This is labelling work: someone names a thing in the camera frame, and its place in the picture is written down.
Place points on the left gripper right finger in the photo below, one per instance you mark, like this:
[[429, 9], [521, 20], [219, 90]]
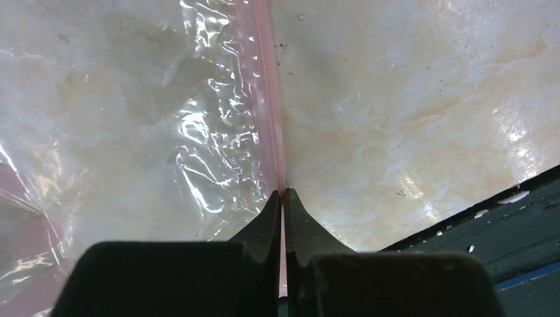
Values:
[[327, 278]]

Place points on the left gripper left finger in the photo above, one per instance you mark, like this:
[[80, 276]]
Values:
[[236, 277]]

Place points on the clear zip top bag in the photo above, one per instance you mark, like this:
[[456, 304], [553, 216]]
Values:
[[129, 120]]

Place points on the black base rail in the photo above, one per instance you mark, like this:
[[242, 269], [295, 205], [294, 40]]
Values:
[[515, 235]]

